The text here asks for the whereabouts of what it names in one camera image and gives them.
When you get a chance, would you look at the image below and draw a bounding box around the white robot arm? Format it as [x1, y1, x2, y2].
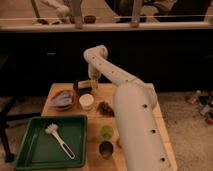
[83, 45, 174, 171]

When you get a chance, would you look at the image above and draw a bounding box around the grey cloth in bowl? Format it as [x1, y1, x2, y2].
[48, 90, 75, 111]

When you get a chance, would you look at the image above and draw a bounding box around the white cup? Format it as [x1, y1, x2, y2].
[79, 94, 94, 110]

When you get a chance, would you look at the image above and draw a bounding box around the brown pine cone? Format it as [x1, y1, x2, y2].
[97, 102, 114, 117]

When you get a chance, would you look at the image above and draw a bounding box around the white dish brush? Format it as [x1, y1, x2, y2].
[45, 124, 75, 160]

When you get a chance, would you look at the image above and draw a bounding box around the dark metal cup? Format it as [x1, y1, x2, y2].
[99, 141, 114, 159]

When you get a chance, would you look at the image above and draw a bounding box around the green tray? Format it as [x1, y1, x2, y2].
[15, 115, 87, 171]

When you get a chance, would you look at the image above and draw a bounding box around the black chair base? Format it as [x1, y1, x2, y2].
[0, 53, 43, 164]

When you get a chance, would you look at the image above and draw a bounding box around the clutter on floor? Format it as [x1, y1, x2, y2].
[186, 90, 213, 125]

